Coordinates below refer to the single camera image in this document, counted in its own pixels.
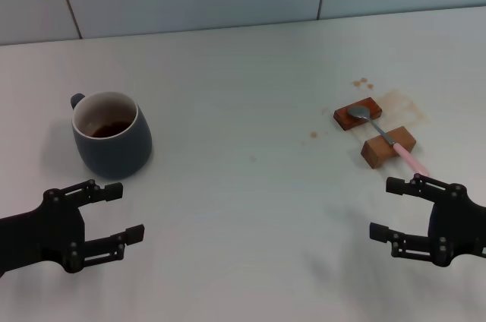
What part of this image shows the pink handled metal spoon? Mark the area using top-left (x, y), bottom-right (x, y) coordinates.
top-left (346, 105), bottom-right (430, 178)

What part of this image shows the light brown wooden block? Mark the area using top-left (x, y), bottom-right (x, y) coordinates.
top-left (360, 126), bottom-right (417, 169)

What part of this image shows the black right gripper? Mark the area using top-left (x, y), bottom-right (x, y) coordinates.
top-left (369, 173), bottom-right (486, 268)

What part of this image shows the dark brown wooden block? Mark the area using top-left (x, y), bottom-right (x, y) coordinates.
top-left (333, 96), bottom-right (384, 132)

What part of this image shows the grey ceramic cup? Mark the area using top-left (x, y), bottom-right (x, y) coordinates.
top-left (70, 90), bottom-right (153, 181)

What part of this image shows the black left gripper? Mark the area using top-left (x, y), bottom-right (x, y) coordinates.
top-left (0, 179), bottom-right (146, 277)

